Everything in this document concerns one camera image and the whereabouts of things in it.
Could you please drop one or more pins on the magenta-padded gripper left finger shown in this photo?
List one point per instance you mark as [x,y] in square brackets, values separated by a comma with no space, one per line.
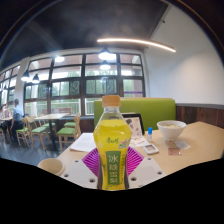
[78,171]

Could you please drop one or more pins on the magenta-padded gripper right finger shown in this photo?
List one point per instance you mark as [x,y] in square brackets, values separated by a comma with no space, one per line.
[146,170]

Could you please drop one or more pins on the yellow drink bottle orange cap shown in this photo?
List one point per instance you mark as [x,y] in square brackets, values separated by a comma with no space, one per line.
[111,140]

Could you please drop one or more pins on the small white flat device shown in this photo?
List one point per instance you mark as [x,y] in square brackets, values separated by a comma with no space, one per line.
[151,149]

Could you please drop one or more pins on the white ribbed ceramic mug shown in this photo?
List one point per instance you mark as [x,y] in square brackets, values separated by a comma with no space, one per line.
[50,165]

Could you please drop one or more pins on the small brown packet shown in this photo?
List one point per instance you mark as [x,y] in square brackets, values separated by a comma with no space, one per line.
[174,151]

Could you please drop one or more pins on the small blue-capped bottle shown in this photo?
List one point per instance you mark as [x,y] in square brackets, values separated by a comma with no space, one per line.
[150,134]

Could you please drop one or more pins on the wooden chairs with green seats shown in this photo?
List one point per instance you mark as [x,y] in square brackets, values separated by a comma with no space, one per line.
[65,131]

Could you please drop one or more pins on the white paper napkin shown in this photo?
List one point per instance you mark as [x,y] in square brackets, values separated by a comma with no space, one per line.
[182,144]

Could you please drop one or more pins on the black-framed picture tablet stand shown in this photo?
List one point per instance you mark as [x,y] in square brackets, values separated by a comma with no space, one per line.
[135,125]

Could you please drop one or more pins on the white ceramic bowl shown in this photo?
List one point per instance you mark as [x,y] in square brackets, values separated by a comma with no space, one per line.
[171,130]

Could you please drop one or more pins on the wooden dining table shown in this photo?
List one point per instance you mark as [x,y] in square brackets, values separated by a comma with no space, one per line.
[51,116]

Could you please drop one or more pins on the green upholstered bench sofa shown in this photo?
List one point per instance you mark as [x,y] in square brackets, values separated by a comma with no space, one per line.
[150,108]

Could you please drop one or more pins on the person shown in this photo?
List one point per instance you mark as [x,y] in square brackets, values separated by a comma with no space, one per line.
[4,116]
[17,115]

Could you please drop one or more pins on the long curved linear light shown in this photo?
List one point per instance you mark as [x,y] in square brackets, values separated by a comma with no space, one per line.
[136,41]

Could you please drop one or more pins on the large dark-framed window wall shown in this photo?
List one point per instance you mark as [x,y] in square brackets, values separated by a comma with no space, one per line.
[66,88]

